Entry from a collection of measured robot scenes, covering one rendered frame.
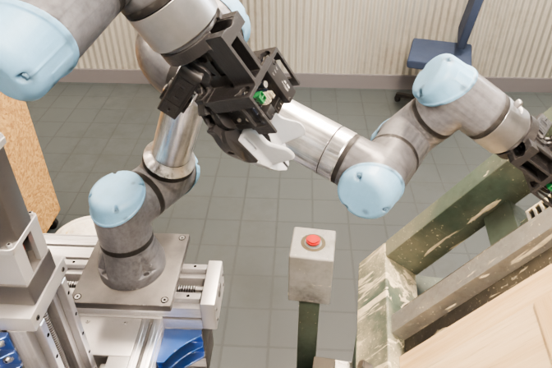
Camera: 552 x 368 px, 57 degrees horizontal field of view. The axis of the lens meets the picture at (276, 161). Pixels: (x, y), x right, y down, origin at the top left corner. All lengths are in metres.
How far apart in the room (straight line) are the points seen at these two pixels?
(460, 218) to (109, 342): 0.88
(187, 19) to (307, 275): 1.05
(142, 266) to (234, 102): 0.73
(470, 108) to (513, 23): 3.61
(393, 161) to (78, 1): 0.43
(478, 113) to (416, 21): 3.40
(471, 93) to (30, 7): 0.53
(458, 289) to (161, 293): 0.64
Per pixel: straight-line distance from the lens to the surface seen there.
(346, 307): 2.47
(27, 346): 0.98
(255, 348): 2.32
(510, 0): 4.24
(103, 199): 1.08
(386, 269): 1.41
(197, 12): 0.47
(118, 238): 1.11
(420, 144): 0.73
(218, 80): 0.51
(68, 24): 0.40
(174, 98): 0.56
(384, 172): 0.65
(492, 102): 0.73
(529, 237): 1.10
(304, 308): 1.57
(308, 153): 0.68
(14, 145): 2.59
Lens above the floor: 1.92
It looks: 35 degrees down
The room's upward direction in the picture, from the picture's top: straight up
